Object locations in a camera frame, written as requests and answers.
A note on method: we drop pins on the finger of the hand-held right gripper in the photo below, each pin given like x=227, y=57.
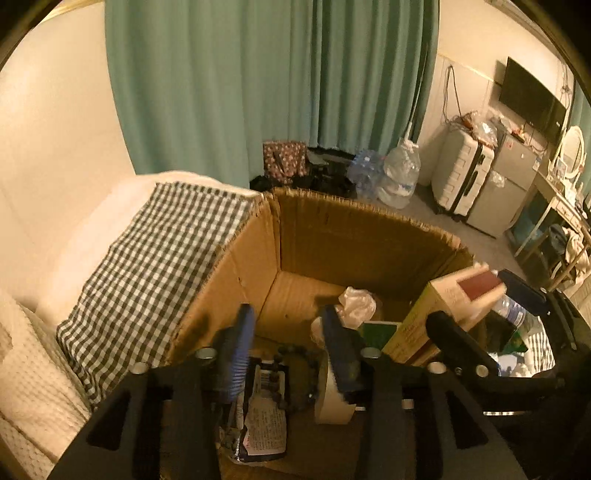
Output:
x=461, y=337
x=521, y=288

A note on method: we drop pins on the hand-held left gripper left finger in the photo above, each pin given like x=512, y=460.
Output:
x=240, y=350

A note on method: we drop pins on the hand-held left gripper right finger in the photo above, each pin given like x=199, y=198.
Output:
x=339, y=355

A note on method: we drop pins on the small red box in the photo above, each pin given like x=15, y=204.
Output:
x=482, y=284

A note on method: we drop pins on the beige medicine box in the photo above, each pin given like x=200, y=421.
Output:
x=415, y=323

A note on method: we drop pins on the white tape roll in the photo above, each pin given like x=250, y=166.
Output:
x=330, y=406

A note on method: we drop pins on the white plastic bag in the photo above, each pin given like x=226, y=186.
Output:
x=355, y=304

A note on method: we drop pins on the black printed packet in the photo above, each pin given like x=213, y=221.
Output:
x=263, y=424

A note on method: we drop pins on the brown cardboard box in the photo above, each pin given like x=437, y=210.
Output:
x=351, y=249

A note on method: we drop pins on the crushed clear plastic bottle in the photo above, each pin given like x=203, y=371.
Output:
x=510, y=311

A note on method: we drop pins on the green snack packet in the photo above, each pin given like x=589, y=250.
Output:
x=512, y=347

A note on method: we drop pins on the wooden chair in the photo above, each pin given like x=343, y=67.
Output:
x=570, y=272

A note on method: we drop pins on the blue storage bin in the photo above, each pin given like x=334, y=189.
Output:
x=526, y=230

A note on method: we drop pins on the blue garment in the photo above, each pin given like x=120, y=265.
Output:
x=556, y=240

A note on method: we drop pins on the cream garment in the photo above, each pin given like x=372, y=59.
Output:
x=579, y=249

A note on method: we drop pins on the grey small fridge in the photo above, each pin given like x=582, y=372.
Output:
x=503, y=203

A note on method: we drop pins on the white vanity table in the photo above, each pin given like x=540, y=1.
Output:
x=561, y=203

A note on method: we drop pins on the small clear plastic bag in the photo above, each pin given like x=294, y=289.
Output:
x=497, y=178

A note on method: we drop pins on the green checkered cloth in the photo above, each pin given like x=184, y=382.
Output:
x=147, y=277

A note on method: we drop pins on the white suitcase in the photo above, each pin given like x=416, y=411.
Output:
x=457, y=175

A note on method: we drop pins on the white oval mirror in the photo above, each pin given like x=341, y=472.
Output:
x=572, y=147

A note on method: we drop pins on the large clear water jug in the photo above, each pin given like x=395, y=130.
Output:
x=399, y=170

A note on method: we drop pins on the blue water bottle pack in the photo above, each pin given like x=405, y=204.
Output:
x=364, y=170

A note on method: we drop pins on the green curtain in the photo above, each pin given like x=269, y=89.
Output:
x=582, y=108
x=207, y=92
x=369, y=69

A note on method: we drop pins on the floral bag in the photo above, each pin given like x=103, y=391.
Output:
x=284, y=161

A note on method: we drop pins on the white waffle blanket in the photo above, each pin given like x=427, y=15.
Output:
x=32, y=406

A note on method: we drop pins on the black wall television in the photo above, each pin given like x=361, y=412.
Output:
x=531, y=97

